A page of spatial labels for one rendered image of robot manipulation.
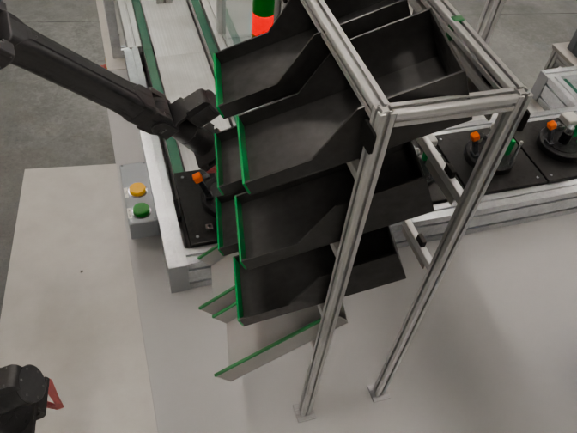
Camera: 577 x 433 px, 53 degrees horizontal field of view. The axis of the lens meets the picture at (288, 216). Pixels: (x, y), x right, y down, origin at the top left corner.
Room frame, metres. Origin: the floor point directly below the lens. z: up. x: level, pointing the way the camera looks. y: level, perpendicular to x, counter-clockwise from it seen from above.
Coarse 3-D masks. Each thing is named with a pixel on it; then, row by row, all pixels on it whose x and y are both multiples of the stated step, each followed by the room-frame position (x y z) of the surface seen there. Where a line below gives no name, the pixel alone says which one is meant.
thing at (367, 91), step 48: (288, 0) 0.78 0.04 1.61; (432, 0) 0.75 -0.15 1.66; (336, 48) 0.61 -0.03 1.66; (480, 48) 0.64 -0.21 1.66; (384, 96) 0.52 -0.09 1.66; (528, 96) 0.55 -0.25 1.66; (384, 144) 0.49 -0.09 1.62; (480, 192) 0.55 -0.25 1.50; (336, 288) 0.48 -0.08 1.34; (432, 288) 0.56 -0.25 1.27; (384, 384) 0.55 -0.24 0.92
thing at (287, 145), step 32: (384, 32) 0.65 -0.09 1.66; (416, 32) 0.66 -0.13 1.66; (320, 64) 0.63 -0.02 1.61; (384, 64) 0.65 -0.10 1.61; (416, 64) 0.66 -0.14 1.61; (448, 64) 0.61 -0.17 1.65; (288, 96) 0.63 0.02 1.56; (320, 96) 0.63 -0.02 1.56; (352, 96) 0.62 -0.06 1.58; (416, 96) 0.53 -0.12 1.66; (256, 128) 0.60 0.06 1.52; (288, 128) 0.59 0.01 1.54; (320, 128) 0.58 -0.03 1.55; (352, 128) 0.51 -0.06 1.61; (416, 128) 0.53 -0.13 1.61; (256, 160) 0.54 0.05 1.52; (288, 160) 0.53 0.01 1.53; (320, 160) 0.51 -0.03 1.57; (352, 160) 0.51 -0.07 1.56; (256, 192) 0.49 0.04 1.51
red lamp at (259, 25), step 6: (252, 12) 1.18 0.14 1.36; (252, 18) 1.17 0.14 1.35; (258, 18) 1.16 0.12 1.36; (264, 18) 1.16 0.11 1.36; (270, 18) 1.17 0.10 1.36; (252, 24) 1.17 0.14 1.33; (258, 24) 1.16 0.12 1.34; (264, 24) 1.16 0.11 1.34; (270, 24) 1.17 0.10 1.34; (252, 30) 1.17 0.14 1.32; (258, 30) 1.16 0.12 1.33; (264, 30) 1.16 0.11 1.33
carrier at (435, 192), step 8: (432, 136) 1.29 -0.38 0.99; (416, 144) 1.27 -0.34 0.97; (416, 152) 1.15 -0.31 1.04; (424, 160) 1.18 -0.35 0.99; (424, 168) 1.15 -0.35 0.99; (432, 176) 1.11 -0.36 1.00; (456, 176) 1.16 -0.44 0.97; (432, 184) 1.11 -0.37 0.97; (432, 192) 1.08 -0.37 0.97; (440, 192) 1.09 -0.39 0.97; (432, 200) 1.05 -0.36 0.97; (440, 200) 1.06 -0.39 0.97
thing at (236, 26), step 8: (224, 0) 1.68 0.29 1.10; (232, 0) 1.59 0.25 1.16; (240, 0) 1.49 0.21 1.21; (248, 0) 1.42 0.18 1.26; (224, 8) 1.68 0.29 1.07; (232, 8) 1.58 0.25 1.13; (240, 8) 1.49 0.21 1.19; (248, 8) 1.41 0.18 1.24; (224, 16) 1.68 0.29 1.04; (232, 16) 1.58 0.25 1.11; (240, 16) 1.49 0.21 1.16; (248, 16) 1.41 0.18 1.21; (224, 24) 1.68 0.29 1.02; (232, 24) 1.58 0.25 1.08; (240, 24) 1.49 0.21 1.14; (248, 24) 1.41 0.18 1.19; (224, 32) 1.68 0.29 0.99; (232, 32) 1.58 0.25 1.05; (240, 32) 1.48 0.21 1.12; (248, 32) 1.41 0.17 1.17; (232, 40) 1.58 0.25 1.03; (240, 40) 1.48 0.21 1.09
